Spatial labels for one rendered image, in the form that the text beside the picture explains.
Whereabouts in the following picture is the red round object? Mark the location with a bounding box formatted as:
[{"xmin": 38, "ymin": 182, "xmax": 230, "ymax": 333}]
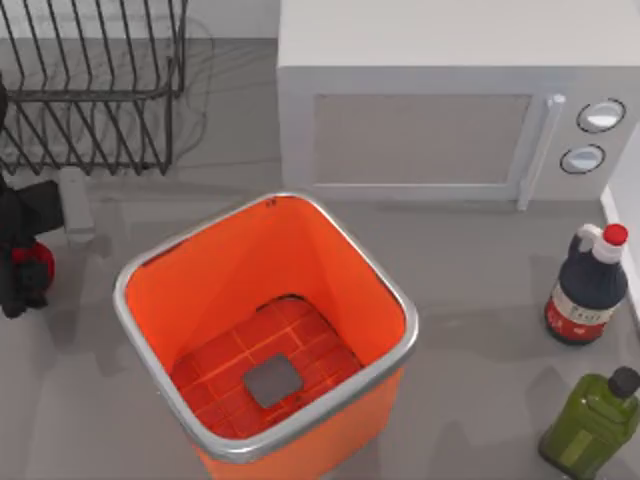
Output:
[{"xmin": 11, "ymin": 239, "xmax": 57, "ymax": 297}]

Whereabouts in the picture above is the pale grey rounded box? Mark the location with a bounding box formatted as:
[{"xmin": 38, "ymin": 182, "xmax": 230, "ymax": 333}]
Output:
[{"xmin": 58, "ymin": 166, "xmax": 97, "ymax": 245}]

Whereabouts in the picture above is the orange bin with metal rim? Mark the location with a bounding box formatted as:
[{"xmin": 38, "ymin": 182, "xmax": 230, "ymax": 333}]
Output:
[{"xmin": 113, "ymin": 191, "xmax": 420, "ymax": 480}]

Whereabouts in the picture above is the grey square pad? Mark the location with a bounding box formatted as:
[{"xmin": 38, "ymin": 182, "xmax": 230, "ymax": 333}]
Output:
[{"xmin": 241, "ymin": 352, "xmax": 306, "ymax": 409}]

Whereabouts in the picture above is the microwave oven door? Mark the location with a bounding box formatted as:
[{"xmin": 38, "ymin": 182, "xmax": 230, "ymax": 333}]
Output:
[{"xmin": 279, "ymin": 67, "xmax": 551, "ymax": 202}]

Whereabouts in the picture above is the pale microwave oven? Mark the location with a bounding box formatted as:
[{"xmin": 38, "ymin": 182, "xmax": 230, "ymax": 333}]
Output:
[{"xmin": 276, "ymin": 0, "xmax": 640, "ymax": 212}]

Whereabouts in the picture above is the small microwave knob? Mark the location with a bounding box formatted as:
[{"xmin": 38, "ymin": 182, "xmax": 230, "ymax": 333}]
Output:
[{"xmin": 559, "ymin": 143, "xmax": 608, "ymax": 176}]

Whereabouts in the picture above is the dark bottle with red cap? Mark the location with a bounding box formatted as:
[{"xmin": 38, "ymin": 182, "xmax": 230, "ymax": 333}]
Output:
[{"xmin": 543, "ymin": 222, "xmax": 631, "ymax": 347}]

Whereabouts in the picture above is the green bottle with black cap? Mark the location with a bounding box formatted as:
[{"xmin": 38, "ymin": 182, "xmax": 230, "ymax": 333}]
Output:
[{"xmin": 537, "ymin": 366, "xmax": 640, "ymax": 480}]

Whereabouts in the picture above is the large microwave knob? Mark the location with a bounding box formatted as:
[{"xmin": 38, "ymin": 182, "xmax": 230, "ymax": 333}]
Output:
[{"xmin": 576, "ymin": 98, "xmax": 628, "ymax": 134}]

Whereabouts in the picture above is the dark wire dish rack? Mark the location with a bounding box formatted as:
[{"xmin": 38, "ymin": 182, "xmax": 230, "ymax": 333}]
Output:
[{"xmin": 0, "ymin": 0, "xmax": 190, "ymax": 177}]

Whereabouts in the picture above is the pale microwave door handle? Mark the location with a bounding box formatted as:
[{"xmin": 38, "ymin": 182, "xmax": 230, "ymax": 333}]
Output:
[{"xmin": 516, "ymin": 93, "xmax": 567, "ymax": 212}]

